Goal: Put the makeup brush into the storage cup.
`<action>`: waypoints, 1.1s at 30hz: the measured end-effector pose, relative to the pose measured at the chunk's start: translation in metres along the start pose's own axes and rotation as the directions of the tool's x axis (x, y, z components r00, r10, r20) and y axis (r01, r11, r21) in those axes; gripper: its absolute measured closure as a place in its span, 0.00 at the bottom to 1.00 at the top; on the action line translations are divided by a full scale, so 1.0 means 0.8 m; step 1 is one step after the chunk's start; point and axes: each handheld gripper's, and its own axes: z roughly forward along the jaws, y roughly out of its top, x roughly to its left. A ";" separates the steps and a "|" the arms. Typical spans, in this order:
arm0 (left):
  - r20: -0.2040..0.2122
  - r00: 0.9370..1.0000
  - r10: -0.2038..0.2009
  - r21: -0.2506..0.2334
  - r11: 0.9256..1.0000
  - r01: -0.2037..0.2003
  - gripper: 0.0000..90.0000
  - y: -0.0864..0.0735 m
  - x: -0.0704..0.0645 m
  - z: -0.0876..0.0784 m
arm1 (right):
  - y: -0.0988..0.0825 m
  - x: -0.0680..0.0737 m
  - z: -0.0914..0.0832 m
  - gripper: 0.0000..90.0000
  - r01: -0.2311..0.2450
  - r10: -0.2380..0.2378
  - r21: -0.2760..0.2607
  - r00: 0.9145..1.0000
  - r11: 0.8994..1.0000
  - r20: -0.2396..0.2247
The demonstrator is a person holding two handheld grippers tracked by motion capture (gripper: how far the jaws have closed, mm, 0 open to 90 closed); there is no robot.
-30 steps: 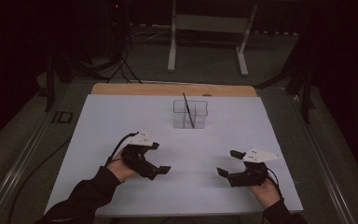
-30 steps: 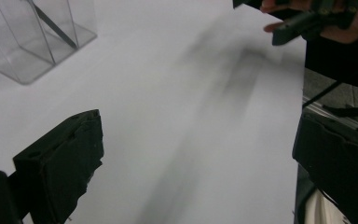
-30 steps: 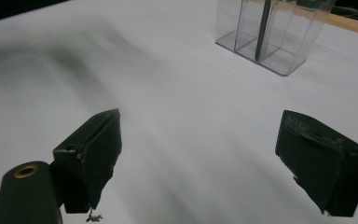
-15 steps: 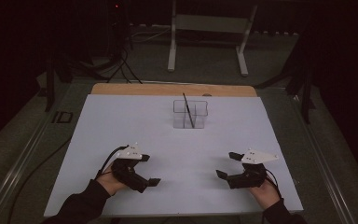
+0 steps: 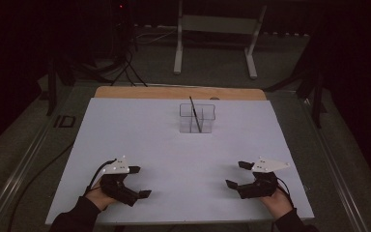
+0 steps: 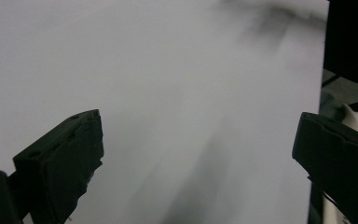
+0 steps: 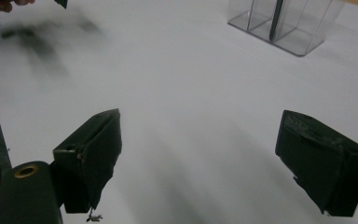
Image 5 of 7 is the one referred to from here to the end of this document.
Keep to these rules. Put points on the black tripod stand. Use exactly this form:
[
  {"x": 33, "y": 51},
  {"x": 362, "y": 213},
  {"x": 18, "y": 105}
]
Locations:
[
  {"x": 52, "y": 87},
  {"x": 315, "y": 90}
]

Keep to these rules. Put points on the clear plastic divided container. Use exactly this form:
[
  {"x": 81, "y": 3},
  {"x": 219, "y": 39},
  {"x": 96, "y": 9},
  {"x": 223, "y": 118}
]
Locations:
[{"x": 206, "y": 119}]

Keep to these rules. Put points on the white metal stand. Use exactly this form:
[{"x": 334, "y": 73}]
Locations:
[{"x": 217, "y": 24}]

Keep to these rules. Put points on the white table board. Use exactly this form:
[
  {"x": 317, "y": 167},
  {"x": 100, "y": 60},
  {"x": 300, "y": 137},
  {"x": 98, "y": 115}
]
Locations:
[{"x": 161, "y": 154}]

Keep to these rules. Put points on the person's right hand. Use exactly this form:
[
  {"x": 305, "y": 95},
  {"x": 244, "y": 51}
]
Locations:
[{"x": 278, "y": 204}]

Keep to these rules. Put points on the dark equipment with red light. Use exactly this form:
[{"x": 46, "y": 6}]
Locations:
[{"x": 120, "y": 14}]

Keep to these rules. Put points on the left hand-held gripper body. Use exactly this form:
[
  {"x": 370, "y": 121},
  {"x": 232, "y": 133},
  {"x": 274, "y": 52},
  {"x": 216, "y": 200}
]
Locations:
[{"x": 117, "y": 167}]

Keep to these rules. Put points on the person's left hand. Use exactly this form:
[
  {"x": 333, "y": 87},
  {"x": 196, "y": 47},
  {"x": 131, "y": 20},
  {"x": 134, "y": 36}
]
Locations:
[{"x": 101, "y": 199}]

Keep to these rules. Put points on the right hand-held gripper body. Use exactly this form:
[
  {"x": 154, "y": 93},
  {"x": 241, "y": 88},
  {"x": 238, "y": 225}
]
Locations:
[{"x": 264, "y": 185}]

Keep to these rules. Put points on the wooden table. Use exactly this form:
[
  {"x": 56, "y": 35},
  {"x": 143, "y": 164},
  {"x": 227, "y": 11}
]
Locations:
[{"x": 174, "y": 92}]

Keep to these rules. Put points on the black pen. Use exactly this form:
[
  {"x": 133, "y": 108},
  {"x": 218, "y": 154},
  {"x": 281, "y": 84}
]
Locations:
[{"x": 195, "y": 116}]

